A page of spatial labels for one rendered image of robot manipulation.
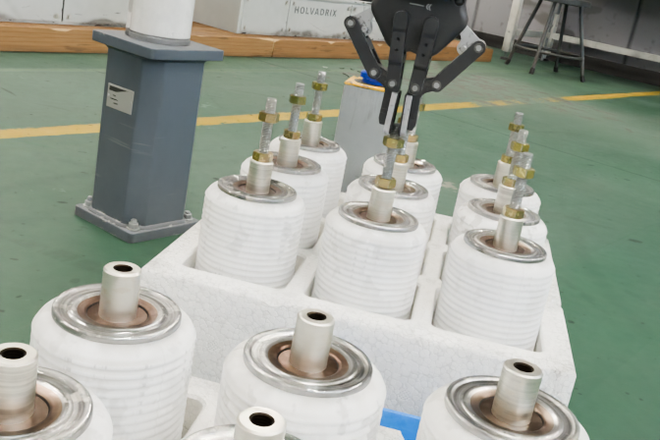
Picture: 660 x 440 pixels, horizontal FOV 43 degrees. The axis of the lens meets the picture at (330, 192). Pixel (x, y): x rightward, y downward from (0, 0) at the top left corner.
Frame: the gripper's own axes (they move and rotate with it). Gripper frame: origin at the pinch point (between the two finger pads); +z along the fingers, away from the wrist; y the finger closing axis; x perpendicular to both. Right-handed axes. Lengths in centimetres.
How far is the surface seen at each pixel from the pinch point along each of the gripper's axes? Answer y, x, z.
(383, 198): -0.2, 1.0, 7.9
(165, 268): 17.4, 6.7, 17.2
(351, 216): 2.2, 2.7, 9.7
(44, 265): 45, -25, 35
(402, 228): -2.5, 2.7, 9.7
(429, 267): -5.6, -9.9, 17.2
